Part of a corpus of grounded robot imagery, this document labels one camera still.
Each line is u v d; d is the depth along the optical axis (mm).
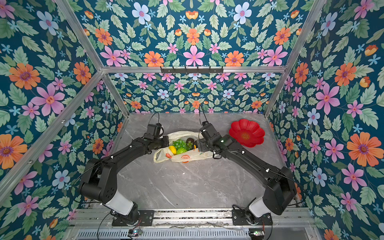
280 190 408
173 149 926
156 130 732
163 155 880
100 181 450
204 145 714
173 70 909
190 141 964
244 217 734
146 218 735
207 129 596
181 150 906
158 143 836
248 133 1082
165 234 766
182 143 983
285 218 749
